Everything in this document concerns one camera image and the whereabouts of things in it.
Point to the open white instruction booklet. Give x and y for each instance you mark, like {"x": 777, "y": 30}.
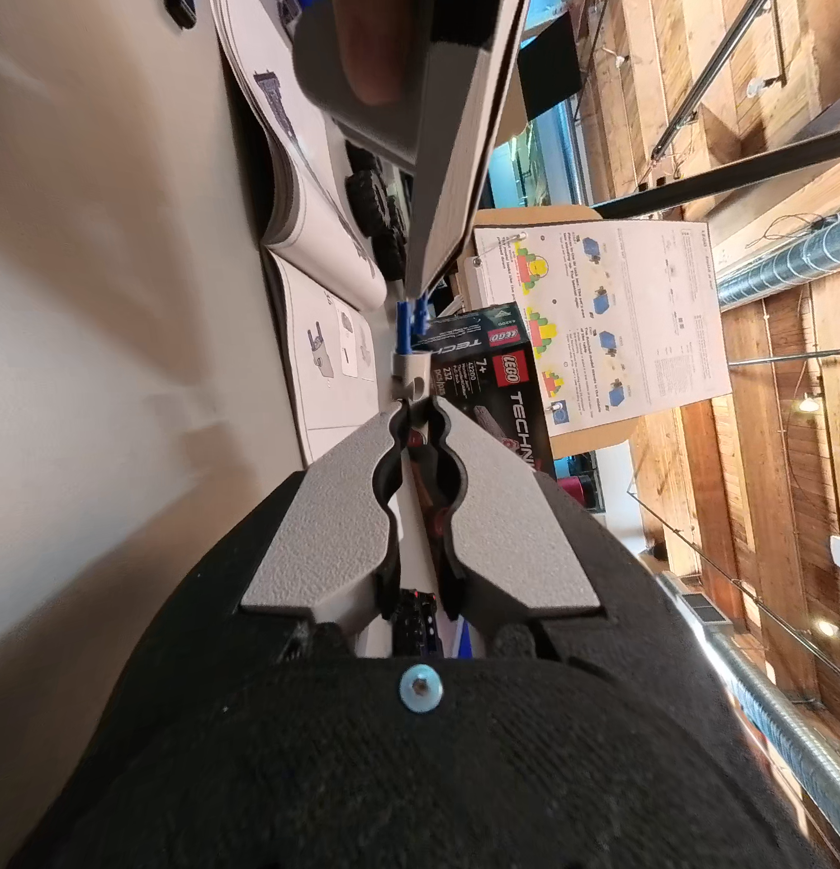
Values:
{"x": 325, "y": 380}

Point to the person's left hand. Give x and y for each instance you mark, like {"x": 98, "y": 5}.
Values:
{"x": 379, "y": 47}

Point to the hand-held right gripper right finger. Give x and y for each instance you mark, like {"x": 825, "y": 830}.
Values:
{"x": 515, "y": 536}

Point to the black steel beam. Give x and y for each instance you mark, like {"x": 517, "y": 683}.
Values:
{"x": 732, "y": 173}

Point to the dark red bin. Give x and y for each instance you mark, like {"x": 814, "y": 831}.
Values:
{"x": 579, "y": 490}

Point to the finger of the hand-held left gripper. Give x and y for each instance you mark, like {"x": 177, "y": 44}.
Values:
{"x": 454, "y": 149}

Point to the grey toy panel piece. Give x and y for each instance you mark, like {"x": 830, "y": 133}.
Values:
{"x": 409, "y": 370}

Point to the blue toy pin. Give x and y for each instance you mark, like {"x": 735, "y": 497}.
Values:
{"x": 421, "y": 312}
{"x": 403, "y": 326}

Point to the silver ventilation duct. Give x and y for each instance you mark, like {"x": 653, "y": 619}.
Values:
{"x": 786, "y": 261}
{"x": 786, "y": 733}

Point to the black toy chassis frame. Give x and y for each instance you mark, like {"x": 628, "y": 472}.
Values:
{"x": 413, "y": 621}

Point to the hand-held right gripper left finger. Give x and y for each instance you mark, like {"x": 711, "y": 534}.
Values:
{"x": 325, "y": 529}

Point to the grey desk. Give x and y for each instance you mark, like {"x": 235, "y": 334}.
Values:
{"x": 121, "y": 339}

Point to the black toy set box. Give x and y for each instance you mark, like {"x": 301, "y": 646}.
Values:
{"x": 501, "y": 407}

